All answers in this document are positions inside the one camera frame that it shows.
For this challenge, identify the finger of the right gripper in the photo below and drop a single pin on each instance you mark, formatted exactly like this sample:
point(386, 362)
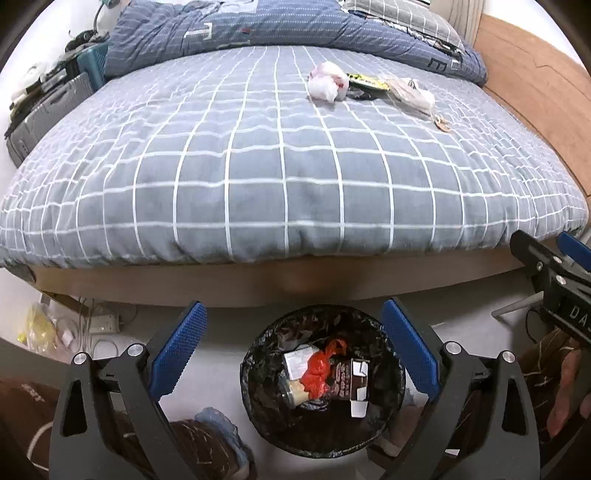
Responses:
point(540, 261)
point(579, 252)

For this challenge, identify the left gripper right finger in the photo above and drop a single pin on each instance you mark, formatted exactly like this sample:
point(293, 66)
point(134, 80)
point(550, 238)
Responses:
point(478, 422)

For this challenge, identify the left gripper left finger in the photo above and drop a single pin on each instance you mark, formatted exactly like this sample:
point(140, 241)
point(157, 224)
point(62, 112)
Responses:
point(85, 441)

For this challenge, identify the white earphone box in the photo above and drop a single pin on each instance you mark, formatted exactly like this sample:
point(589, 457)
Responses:
point(296, 362)

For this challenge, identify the brown cookie box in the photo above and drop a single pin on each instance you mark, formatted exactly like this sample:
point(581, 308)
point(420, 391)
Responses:
point(350, 383)

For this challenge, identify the red plastic bag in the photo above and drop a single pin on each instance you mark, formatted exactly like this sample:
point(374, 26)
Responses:
point(319, 368)

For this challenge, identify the translucent bag with barcode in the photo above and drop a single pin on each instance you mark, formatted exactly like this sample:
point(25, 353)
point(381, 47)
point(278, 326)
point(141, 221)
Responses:
point(409, 92)

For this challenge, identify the yellow snack wrapper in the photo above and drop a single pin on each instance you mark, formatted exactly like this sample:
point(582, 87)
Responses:
point(366, 82)

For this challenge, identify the black snack wrapper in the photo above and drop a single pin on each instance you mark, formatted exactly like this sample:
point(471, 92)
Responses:
point(358, 94)

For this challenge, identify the pink white plastic bag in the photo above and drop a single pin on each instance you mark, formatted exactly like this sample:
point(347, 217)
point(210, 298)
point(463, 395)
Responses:
point(328, 82)

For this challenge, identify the black lined trash bin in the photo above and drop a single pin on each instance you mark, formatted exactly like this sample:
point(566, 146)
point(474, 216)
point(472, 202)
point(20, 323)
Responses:
point(322, 428)

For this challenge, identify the person's right hand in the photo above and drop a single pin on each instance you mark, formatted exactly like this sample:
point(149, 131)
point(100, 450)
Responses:
point(565, 405)

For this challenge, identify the white power strip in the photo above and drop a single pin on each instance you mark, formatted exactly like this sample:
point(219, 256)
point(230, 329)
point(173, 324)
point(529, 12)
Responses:
point(104, 324)

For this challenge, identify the yellow plastic bag on floor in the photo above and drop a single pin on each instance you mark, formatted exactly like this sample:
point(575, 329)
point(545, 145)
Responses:
point(38, 333)

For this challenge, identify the wooden headboard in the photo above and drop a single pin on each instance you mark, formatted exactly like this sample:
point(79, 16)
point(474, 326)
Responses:
point(543, 86)

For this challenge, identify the brown paper tag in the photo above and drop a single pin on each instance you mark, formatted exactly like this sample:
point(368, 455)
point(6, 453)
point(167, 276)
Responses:
point(442, 124)

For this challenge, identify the grey checkered bed sheet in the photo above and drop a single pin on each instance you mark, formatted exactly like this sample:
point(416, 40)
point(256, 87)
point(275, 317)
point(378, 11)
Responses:
point(225, 157)

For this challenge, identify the beige curtain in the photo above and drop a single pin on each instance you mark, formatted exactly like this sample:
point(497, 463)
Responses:
point(463, 15)

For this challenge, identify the grey checkered pillow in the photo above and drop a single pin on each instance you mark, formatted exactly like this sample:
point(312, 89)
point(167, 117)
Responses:
point(409, 15)

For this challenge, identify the grey suitcase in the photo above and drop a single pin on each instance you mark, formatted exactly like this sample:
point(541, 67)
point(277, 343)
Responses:
point(22, 138)

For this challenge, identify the clutter pile on suitcase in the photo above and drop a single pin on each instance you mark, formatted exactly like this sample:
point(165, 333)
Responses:
point(43, 78)

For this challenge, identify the teal plastic crate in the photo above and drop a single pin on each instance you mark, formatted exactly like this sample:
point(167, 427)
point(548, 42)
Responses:
point(92, 61)

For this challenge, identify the blue striped quilt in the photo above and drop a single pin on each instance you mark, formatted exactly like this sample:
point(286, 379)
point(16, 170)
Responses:
point(148, 33)

